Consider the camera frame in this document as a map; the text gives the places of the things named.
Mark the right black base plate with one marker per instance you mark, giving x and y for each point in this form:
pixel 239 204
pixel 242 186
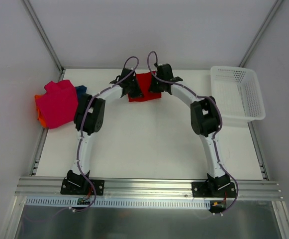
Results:
pixel 201 190

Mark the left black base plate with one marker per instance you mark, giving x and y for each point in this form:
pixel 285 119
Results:
pixel 69 188

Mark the white slotted cable duct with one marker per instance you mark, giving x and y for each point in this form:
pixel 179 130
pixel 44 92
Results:
pixel 119 203

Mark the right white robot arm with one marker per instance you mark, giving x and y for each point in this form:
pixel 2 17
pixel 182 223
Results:
pixel 206 121

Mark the pink folded t shirt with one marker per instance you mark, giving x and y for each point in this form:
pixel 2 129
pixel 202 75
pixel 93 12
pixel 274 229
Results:
pixel 58 105

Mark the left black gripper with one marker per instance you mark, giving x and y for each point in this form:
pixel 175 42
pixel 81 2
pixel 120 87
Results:
pixel 135 88

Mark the orange folded t shirt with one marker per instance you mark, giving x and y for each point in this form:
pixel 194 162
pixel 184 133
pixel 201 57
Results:
pixel 40 117

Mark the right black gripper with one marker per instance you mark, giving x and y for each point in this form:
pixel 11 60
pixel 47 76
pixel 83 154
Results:
pixel 156 84

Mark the aluminium mounting rail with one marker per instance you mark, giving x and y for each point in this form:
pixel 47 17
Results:
pixel 253 190

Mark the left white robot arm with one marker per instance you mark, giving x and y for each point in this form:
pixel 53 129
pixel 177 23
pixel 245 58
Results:
pixel 89 118

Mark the red t shirt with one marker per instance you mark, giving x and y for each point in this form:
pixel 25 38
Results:
pixel 145 80

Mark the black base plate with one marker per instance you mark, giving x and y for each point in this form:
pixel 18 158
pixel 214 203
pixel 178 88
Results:
pixel 201 190
pixel 69 188

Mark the white plastic basket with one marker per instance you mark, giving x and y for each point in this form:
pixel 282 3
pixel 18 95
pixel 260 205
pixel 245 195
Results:
pixel 237 93

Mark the blue folded t shirt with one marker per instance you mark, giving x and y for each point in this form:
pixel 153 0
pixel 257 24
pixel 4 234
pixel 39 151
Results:
pixel 80 90

